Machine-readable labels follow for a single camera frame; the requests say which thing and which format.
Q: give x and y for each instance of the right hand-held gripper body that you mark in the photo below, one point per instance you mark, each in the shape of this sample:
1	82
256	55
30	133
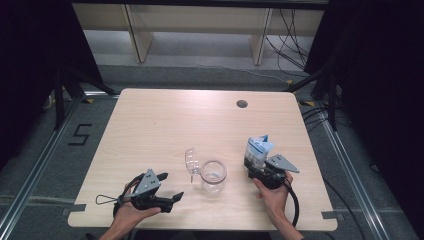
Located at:
281	164

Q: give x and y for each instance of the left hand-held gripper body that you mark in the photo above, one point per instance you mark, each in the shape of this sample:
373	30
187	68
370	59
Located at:
148	183

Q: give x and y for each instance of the white and blue milk pouch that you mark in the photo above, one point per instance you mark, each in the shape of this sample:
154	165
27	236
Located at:
258	150

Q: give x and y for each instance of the clear hinged jar lid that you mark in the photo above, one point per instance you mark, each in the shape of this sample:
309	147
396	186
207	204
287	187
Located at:
192	163

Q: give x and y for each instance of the clear glass jar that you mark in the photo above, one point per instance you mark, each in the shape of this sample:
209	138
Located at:
213	183

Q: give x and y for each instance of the person's right hand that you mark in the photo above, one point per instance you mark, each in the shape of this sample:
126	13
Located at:
276	200

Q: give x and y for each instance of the person's left hand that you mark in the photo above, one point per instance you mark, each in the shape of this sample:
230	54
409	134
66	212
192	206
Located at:
128	218

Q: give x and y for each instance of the yellow black tape marker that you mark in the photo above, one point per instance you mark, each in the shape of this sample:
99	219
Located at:
306	103
89	100

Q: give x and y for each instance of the grey tape strip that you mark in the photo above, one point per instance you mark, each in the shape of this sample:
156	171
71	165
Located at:
330	215
78	208

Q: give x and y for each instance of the black metal stand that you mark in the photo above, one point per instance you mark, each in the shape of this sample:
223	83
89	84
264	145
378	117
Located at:
60	100
331	100

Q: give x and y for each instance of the black curtain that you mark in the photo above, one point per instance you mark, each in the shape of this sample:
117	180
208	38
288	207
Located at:
383	83
33	66

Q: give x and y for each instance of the beige wooden shelf unit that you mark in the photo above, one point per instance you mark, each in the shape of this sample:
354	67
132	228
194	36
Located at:
200	20

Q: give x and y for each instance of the aluminium floor rail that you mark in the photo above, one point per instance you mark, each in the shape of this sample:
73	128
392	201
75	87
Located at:
353	176
36	166

